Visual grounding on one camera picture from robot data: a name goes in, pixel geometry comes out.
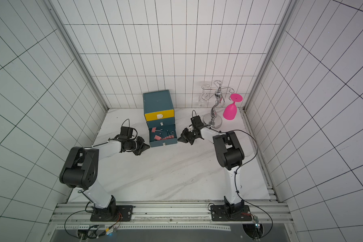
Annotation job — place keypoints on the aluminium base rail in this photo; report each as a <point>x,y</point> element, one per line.
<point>167,215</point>

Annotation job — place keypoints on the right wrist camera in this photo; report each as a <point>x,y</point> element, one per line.
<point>197,122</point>

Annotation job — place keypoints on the yellow top drawer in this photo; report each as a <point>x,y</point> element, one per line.
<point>159,115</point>

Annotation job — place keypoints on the teal drawer cabinet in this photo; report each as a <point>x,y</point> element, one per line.
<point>157,101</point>

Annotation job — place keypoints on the pink plastic wine glass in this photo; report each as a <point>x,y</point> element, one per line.
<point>231,110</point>

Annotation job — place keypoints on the teal bottom drawer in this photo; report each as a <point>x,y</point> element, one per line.
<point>155,143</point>

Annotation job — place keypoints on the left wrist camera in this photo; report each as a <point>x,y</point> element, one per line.
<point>127,132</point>

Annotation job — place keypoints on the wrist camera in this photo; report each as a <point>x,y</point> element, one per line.
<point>197,122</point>
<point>127,132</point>

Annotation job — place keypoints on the clear wine glass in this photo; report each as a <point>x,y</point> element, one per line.
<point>205,95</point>

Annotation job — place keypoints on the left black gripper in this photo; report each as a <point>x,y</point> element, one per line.
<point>143,146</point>

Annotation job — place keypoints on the chrome glass rack stand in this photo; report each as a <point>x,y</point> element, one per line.
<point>218,92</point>

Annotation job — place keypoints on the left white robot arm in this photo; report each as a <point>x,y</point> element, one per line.
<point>81,171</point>

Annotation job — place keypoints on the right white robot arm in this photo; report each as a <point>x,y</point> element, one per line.
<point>229,155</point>

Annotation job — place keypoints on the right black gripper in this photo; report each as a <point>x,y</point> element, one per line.
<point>190,135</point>

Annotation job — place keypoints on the pink clip pair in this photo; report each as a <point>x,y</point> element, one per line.
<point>156,137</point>

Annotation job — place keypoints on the teal drawer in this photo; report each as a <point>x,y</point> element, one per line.
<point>161,122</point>
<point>155,143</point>

